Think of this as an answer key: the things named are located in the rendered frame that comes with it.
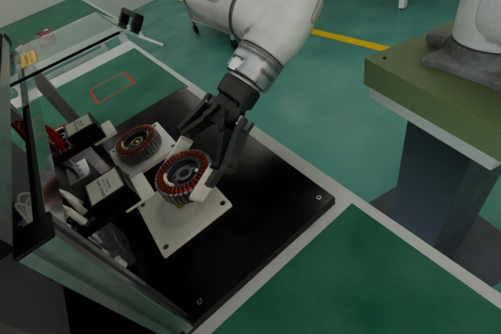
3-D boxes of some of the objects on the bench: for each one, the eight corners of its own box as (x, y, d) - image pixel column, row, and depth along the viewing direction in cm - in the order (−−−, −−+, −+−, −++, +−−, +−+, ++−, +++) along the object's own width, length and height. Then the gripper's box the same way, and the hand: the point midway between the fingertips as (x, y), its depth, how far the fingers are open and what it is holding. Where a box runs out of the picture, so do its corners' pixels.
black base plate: (186, 91, 95) (183, 86, 93) (335, 203, 52) (335, 196, 50) (48, 174, 81) (42, 168, 80) (95, 420, 38) (85, 420, 37)
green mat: (134, 48, 138) (134, 47, 138) (188, 86, 97) (188, 86, 97) (-80, 158, 111) (-80, 158, 111) (-131, 277, 70) (-132, 277, 70)
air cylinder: (98, 171, 73) (84, 156, 69) (105, 187, 68) (91, 172, 64) (80, 183, 71) (65, 168, 68) (85, 200, 66) (69, 186, 62)
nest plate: (159, 124, 81) (156, 121, 80) (180, 148, 71) (178, 145, 70) (110, 154, 77) (108, 151, 76) (127, 184, 66) (124, 181, 66)
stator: (153, 127, 78) (146, 117, 76) (168, 145, 71) (162, 135, 68) (116, 150, 75) (108, 141, 72) (128, 172, 67) (120, 162, 65)
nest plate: (197, 167, 65) (195, 163, 64) (232, 206, 54) (230, 202, 54) (139, 208, 60) (136, 205, 59) (165, 259, 50) (162, 256, 49)
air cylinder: (124, 233, 56) (109, 218, 53) (136, 260, 51) (119, 247, 48) (101, 250, 55) (83, 236, 51) (111, 279, 50) (91, 268, 46)
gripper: (200, 56, 57) (144, 147, 59) (273, 94, 41) (193, 218, 43) (225, 74, 62) (173, 158, 64) (299, 114, 46) (226, 224, 49)
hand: (186, 174), depth 54 cm, fingers closed on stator, 11 cm apart
